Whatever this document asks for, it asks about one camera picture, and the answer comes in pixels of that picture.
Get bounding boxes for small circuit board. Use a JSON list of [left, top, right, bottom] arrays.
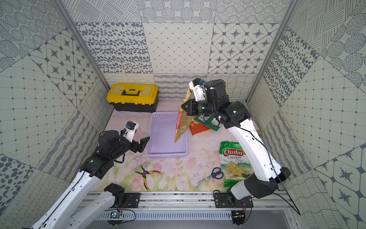
[[231, 211, 246, 227], [107, 211, 123, 226]]

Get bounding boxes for aluminium mounting rail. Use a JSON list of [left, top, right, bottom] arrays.
[[61, 191, 296, 212]]

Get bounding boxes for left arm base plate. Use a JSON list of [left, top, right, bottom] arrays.
[[111, 192, 141, 209]]

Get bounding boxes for dark green striped snack bag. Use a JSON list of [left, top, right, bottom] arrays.
[[193, 115, 220, 131]]

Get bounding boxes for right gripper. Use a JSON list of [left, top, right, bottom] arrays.
[[181, 99, 217, 117]]

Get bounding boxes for blue handled scissors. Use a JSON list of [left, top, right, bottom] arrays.
[[197, 167, 224, 184]]

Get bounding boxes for green Chuba cassava chips bag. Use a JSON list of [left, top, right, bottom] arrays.
[[219, 141, 253, 188]]

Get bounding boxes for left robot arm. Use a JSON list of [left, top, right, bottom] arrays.
[[32, 128, 150, 229]]

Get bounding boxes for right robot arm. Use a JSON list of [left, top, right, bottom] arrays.
[[181, 78, 291, 200]]

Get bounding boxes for beige red cassava chips bag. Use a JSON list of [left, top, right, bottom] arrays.
[[189, 121, 210, 135]]

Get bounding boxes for lilac plastic basket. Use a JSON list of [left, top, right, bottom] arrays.
[[145, 112, 188, 158]]

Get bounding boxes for yellow handled pliers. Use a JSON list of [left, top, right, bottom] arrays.
[[136, 166, 162, 192]]

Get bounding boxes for yellow and black toolbox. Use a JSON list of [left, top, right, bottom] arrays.
[[106, 83, 159, 113]]

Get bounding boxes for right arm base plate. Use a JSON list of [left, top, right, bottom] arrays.
[[213, 190, 254, 209]]

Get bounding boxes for white slotted cable duct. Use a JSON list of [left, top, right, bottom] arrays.
[[95, 210, 232, 221]]

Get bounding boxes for red gold chips bag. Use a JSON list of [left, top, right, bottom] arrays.
[[174, 85, 198, 143]]

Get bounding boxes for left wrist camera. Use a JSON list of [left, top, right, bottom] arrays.
[[122, 121, 139, 142]]

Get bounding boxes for left small circuit board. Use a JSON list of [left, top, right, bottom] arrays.
[[107, 211, 123, 226]]

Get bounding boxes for right small circuit board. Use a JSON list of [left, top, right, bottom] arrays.
[[231, 211, 246, 227]]

